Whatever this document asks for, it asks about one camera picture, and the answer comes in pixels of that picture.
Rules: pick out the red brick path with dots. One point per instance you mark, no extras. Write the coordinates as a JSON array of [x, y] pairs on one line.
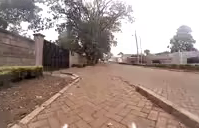
[[100, 96]]

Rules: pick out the large spreading tree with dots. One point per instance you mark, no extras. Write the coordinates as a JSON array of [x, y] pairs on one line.
[[90, 30]]

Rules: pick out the pole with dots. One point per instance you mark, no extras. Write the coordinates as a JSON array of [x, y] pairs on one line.
[[136, 46]]

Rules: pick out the dark metal gate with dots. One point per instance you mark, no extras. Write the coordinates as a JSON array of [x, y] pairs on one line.
[[55, 56]]

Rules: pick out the pale kerb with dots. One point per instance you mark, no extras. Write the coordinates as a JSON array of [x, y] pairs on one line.
[[43, 106]]

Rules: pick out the robot's own part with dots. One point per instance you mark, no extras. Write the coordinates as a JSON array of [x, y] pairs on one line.
[[133, 125], [64, 126]]

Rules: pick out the grey paved road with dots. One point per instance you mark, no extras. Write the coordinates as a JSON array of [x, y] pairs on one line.
[[173, 86]]

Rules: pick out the dark raised kerb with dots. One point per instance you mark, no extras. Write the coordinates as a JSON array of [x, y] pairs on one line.
[[167, 105]]

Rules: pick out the grass verge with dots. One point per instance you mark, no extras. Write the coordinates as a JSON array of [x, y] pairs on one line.
[[180, 66]]

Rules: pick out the bare earth strip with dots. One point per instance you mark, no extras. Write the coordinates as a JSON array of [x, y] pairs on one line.
[[23, 96]]

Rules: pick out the trimmed green hedge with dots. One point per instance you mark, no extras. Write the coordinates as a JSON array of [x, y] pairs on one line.
[[17, 71]]

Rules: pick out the tall rounded tree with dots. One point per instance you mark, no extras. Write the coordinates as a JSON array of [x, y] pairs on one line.
[[183, 40]]

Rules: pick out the low pale building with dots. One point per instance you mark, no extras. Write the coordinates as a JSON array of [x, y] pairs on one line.
[[187, 57]]

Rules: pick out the pale wall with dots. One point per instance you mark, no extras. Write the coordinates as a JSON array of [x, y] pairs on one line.
[[77, 59]]

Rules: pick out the stone wall with pillar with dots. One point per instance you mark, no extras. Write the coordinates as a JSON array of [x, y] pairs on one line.
[[13, 50]]

